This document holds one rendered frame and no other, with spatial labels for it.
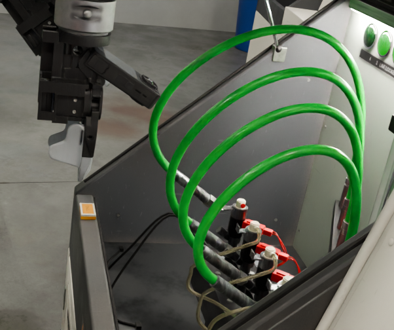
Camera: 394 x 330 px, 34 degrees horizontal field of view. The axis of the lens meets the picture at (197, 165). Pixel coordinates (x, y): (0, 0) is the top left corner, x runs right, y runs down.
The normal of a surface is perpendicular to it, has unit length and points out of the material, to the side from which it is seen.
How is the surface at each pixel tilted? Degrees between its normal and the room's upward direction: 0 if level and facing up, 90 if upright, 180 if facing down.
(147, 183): 90
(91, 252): 0
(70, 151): 93
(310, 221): 90
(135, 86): 94
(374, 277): 76
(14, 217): 0
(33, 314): 0
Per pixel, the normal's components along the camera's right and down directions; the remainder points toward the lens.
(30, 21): 0.06, 0.18
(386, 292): -0.90, -0.26
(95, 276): 0.15, -0.91
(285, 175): 0.22, 0.42
